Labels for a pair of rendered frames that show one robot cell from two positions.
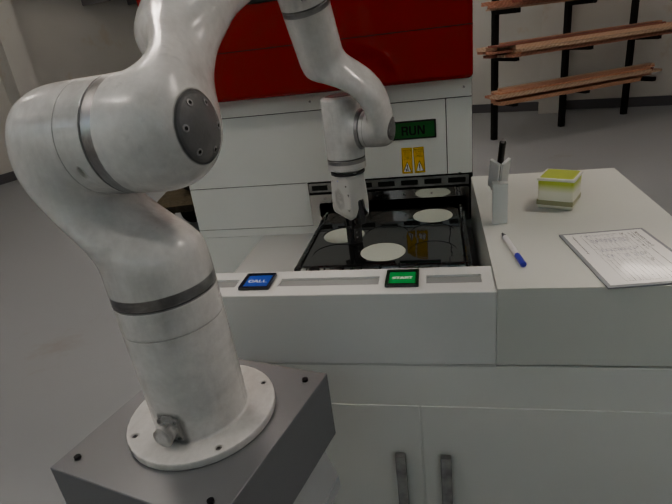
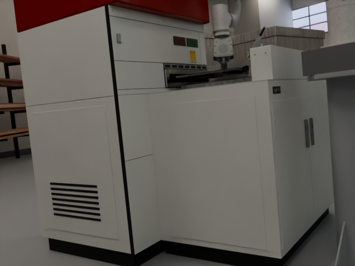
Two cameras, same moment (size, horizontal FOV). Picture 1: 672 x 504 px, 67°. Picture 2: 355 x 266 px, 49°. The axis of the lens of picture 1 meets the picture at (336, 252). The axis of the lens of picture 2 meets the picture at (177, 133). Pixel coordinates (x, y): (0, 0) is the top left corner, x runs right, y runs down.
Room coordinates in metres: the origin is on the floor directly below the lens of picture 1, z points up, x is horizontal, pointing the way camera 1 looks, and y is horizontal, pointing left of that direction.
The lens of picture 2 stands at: (0.58, 1.93, 0.76)
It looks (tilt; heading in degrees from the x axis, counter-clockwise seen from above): 4 degrees down; 292
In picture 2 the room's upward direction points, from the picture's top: 5 degrees counter-clockwise
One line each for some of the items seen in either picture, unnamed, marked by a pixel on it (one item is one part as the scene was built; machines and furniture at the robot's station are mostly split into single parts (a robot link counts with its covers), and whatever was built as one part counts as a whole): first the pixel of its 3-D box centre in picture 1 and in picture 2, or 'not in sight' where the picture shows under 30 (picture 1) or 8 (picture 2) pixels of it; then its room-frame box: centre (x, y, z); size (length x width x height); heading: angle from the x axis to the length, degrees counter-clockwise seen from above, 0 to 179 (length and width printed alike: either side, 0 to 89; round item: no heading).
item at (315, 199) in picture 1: (388, 206); (188, 78); (1.35, -0.16, 0.89); 0.44 x 0.02 x 0.10; 77
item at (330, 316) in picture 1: (335, 315); (283, 65); (0.80, 0.02, 0.89); 0.55 x 0.09 x 0.14; 77
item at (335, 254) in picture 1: (387, 234); (222, 73); (1.14, -0.13, 0.90); 0.34 x 0.34 x 0.01; 77
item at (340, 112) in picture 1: (344, 126); (220, 18); (1.10, -0.05, 1.17); 0.09 x 0.08 x 0.13; 60
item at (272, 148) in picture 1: (321, 165); (166, 55); (1.40, 0.01, 1.02); 0.81 x 0.03 x 0.40; 77
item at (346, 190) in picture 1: (349, 190); (222, 46); (1.11, -0.05, 1.03); 0.10 x 0.07 x 0.11; 23
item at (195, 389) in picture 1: (185, 354); (343, 22); (0.54, 0.20, 1.02); 0.19 x 0.19 x 0.18
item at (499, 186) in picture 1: (498, 188); (257, 47); (0.98, -0.34, 1.03); 0.06 x 0.04 x 0.13; 167
